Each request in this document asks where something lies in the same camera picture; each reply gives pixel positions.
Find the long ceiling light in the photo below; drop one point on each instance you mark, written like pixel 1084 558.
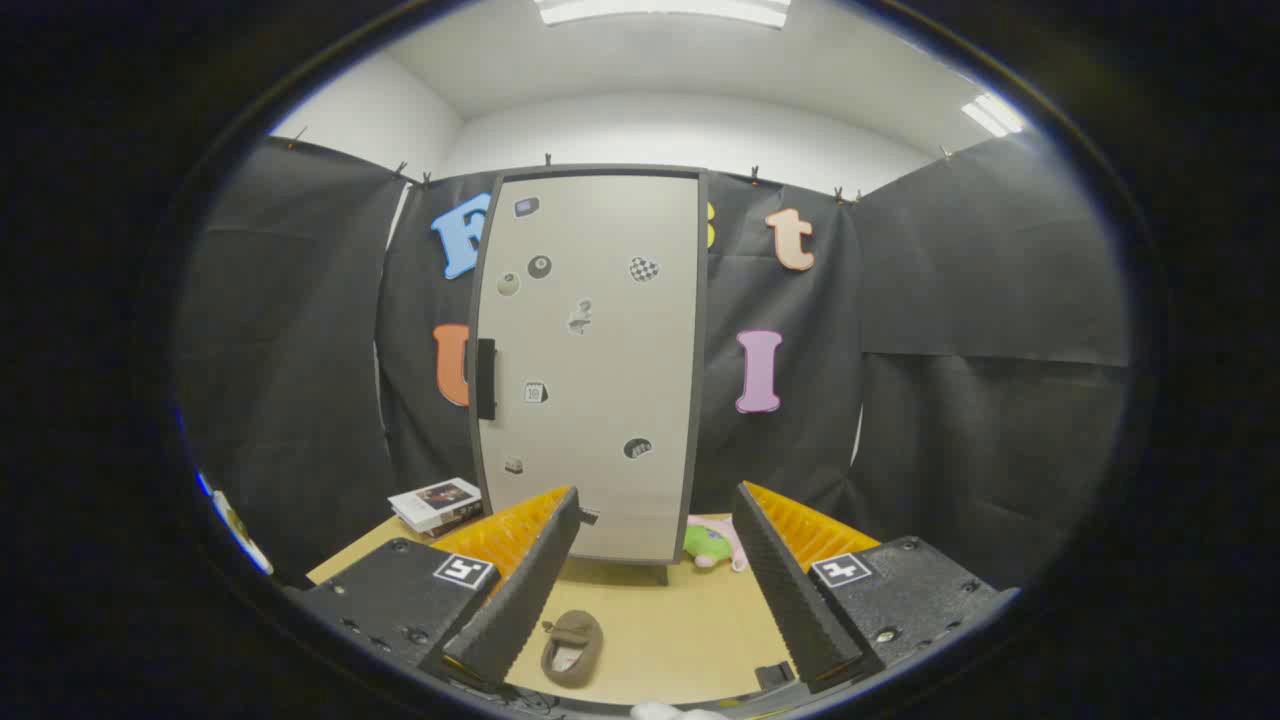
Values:
pixel 660 10
pixel 992 114

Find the black backdrop cloth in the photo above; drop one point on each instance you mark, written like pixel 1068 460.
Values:
pixel 950 400

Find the brown fuzzy shoe with bow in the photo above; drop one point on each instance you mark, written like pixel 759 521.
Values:
pixel 580 630

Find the green and pink plush toy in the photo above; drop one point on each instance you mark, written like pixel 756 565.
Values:
pixel 705 545

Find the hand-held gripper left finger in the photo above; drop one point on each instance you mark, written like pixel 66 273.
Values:
pixel 520 600

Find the brown book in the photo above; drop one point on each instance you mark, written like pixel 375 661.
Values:
pixel 462 522

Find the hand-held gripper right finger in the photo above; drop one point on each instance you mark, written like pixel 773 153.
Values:
pixel 790 600

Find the white fluffy object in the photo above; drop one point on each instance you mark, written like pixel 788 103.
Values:
pixel 665 712

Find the grey shoe cabinet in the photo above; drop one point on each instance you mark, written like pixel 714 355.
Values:
pixel 703 350

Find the small black block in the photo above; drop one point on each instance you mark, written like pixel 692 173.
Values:
pixel 775 675

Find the grey shoe cabinet door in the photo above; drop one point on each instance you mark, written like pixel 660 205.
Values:
pixel 600 450

